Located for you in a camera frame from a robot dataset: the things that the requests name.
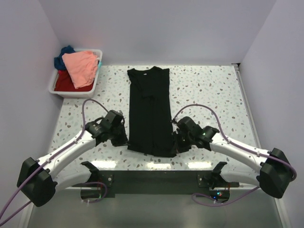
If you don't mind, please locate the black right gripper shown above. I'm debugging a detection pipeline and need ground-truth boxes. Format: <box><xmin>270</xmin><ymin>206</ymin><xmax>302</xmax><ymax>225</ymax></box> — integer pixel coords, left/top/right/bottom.
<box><xmin>171</xmin><ymin>131</ymin><xmax>194</xmax><ymax>154</ymax></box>

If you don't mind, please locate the black t shirt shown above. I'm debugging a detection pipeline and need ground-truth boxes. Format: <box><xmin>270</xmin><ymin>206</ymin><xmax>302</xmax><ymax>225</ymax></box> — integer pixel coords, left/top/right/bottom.
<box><xmin>127</xmin><ymin>66</ymin><xmax>176</xmax><ymax>158</ymax></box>

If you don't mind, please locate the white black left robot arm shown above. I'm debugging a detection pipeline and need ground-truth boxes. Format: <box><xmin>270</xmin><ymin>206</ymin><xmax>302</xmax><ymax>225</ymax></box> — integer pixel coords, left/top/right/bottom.
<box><xmin>17</xmin><ymin>110</ymin><xmax>128</xmax><ymax>207</ymax></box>

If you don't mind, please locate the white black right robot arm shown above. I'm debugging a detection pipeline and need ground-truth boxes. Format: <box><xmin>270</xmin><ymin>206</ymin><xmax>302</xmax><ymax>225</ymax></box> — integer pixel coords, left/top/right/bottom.
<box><xmin>173</xmin><ymin>116</ymin><xmax>295</xmax><ymax>199</ymax></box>

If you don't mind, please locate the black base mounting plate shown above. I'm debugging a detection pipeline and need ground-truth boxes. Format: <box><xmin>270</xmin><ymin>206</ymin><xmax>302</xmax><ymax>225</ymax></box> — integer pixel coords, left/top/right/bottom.
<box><xmin>76</xmin><ymin>171</ymin><xmax>239</xmax><ymax>200</ymax></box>

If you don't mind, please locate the white plastic laundry basket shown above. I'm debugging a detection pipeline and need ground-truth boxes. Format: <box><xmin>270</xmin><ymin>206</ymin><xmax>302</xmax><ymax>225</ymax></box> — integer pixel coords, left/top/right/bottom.
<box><xmin>49</xmin><ymin>48</ymin><xmax>103</xmax><ymax>98</ymax></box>

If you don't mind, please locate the red t shirt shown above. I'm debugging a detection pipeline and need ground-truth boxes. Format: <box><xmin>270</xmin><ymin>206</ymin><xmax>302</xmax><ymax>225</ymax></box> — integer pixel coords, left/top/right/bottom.
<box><xmin>54</xmin><ymin>70</ymin><xmax>93</xmax><ymax>92</ymax></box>

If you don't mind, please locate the salmon pink t shirt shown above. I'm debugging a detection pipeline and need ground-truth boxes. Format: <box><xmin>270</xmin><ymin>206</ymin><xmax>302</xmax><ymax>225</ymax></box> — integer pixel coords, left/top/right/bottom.
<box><xmin>62</xmin><ymin>51</ymin><xmax>100</xmax><ymax>89</ymax></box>

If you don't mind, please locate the blue t shirt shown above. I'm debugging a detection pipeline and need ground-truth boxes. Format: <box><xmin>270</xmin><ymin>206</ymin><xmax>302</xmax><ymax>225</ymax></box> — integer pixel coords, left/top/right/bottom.
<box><xmin>54</xmin><ymin>45</ymin><xmax>75</xmax><ymax>70</ymax></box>

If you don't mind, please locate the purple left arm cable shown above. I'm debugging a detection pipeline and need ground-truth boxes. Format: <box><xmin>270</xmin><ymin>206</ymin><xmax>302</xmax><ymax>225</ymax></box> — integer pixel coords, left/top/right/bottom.
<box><xmin>0</xmin><ymin>99</ymin><xmax>112</xmax><ymax>220</ymax></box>

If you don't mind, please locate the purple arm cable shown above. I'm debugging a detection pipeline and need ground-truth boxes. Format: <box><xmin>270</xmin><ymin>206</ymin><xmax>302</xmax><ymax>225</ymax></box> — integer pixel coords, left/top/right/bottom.
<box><xmin>171</xmin><ymin>103</ymin><xmax>298</xmax><ymax>207</ymax></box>
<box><xmin>0</xmin><ymin>99</ymin><xmax>112</xmax><ymax>220</ymax></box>

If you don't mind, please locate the aluminium front rail frame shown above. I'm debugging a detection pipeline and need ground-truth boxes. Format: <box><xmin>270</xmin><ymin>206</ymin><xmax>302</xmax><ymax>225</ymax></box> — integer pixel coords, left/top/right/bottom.
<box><xmin>29</xmin><ymin>168</ymin><xmax>282</xmax><ymax>191</ymax></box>

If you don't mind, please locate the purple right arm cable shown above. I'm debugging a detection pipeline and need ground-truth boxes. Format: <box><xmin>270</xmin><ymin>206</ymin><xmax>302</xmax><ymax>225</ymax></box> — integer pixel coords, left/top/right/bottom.
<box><xmin>171</xmin><ymin>103</ymin><xmax>298</xmax><ymax>207</ymax></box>

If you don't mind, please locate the aluminium right side rail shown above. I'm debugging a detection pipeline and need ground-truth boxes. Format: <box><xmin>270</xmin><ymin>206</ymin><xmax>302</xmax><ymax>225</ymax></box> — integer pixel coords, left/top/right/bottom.
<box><xmin>232</xmin><ymin>64</ymin><xmax>261</xmax><ymax>148</ymax></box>

